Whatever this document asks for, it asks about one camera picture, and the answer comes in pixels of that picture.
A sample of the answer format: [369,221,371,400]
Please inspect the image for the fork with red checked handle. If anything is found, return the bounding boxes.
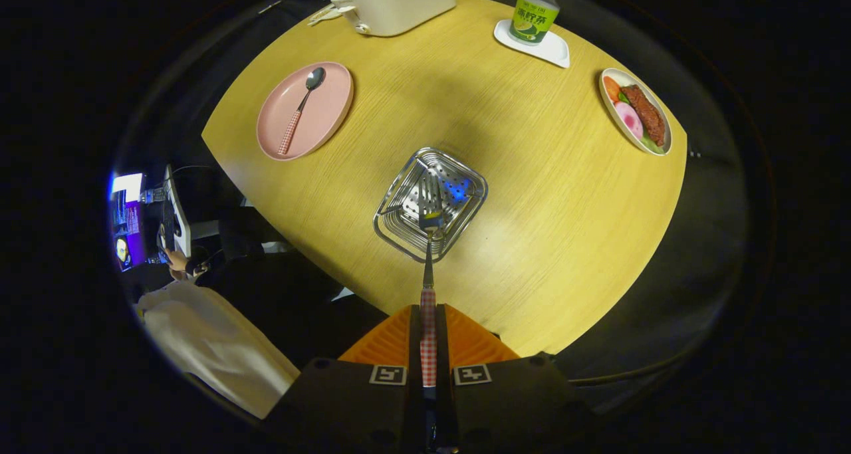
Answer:
[416,173,446,390]

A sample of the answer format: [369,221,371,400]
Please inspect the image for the pink round food slice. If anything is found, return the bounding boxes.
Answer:
[614,101,644,141]

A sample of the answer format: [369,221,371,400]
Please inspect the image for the divided seasoning dish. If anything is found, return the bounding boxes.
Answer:
[307,3,344,27]

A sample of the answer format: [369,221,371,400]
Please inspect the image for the spoon with red checked handle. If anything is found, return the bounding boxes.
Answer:
[278,67,326,156]

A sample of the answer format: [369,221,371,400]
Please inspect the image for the pink round plate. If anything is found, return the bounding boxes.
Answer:
[257,61,354,162]

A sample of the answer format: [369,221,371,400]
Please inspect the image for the brown meat slab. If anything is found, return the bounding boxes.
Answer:
[620,84,666,147]

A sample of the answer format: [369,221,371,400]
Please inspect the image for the white device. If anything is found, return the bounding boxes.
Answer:
[163,165,193,259]

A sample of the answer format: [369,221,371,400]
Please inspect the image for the person's white clothing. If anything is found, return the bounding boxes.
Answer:
[136,280,301,420]

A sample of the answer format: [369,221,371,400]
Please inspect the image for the perforated metal basket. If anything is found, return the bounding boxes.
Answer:
[373,148,489,263]

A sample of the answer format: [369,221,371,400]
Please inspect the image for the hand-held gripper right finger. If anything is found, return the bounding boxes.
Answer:
[435,304,587,454]

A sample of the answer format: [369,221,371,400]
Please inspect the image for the white square coaster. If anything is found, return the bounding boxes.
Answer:
[493,19,571,68]

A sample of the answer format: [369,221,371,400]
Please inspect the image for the white toaster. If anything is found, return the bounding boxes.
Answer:
[330,0,457,37]

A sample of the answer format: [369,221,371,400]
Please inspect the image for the lit monitor screen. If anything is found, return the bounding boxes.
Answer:
[110,173,146,272]

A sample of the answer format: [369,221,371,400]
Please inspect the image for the white oval food plate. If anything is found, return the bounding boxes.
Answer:
[599,68,673,156]

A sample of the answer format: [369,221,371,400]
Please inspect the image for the green label drink bottle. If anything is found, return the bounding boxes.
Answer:
[508,0,560,46]

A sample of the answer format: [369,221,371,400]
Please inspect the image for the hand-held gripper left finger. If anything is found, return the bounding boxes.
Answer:
[263,304,426,454]

